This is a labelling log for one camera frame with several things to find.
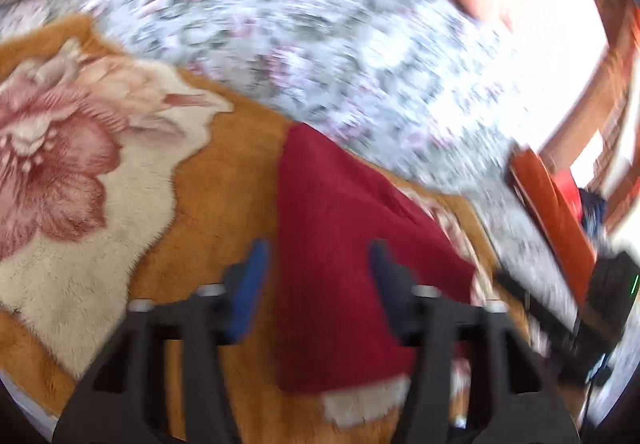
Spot wooden chair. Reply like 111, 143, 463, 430
540, 0, 639, 232

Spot orange velvet cushion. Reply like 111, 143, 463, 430
509, 149, 597, 305

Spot red item behind cushion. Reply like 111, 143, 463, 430
552, 168, 582, 222

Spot orange floral plush blanket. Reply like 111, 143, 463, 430
0, 13, 532, 444

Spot floral quilt bedspread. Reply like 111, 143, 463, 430
1, 0, 580, 324

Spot dark red knit sweater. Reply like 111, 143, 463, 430
276, 123, 475, 394

